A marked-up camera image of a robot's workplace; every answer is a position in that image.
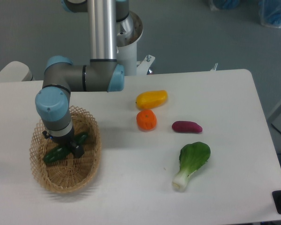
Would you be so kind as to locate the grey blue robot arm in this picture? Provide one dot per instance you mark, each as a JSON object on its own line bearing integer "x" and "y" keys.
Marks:
{"x": 103, "y": 73}

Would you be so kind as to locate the orange tangerine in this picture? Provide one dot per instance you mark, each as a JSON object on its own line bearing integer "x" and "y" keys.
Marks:
{"x": 146, "y": 120}

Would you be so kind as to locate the blue plastic bag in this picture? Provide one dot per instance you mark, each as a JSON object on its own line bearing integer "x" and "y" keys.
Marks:
{"x": 270, "y": 13}

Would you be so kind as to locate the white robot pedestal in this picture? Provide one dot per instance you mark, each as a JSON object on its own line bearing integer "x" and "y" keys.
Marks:
{"x": 129, "y": 32}

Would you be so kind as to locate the woven wicker basket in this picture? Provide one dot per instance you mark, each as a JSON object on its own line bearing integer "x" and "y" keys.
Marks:
{"x": 68, "y": 174}

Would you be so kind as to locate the white chair armrest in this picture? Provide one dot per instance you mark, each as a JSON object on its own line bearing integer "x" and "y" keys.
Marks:
{"x": 16, "y": 71}

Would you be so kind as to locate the green bok choy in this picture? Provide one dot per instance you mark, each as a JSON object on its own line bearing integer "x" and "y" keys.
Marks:
{"x": 192, "y": 157}

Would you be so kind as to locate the dark green cucumber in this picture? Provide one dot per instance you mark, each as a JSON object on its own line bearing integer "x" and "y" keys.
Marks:
{"x": 60, "y": 152}

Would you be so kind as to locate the yellow mango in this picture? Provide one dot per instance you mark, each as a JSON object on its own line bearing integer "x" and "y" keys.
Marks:
{"x": 151, "y": 99}

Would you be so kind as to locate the purple sweet potato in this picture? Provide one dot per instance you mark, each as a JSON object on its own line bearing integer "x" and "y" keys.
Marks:
{"x": 186, "y": 127}

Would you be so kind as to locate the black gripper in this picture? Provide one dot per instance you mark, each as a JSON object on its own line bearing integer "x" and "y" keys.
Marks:
{"x": 67, "y": 139}

